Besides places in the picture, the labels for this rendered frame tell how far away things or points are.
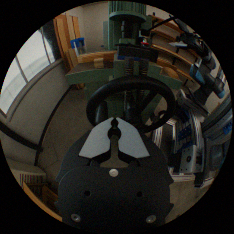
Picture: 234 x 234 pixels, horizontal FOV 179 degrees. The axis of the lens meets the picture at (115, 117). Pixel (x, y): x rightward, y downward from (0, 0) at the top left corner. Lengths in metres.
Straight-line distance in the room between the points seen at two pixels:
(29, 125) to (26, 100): 0.38
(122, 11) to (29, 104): 1.45
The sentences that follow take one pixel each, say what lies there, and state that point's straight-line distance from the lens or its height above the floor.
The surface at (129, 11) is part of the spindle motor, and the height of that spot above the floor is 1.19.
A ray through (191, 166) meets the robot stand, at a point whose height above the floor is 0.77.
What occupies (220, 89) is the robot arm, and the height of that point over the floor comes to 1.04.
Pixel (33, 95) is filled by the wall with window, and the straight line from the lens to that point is 1.48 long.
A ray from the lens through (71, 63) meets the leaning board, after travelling 1.78.
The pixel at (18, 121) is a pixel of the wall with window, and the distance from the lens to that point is 1.41.
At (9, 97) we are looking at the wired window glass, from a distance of 1.44.
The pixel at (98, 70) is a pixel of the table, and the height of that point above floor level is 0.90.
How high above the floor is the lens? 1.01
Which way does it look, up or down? 58 degrees down
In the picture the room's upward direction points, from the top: 1 degrees clockwise
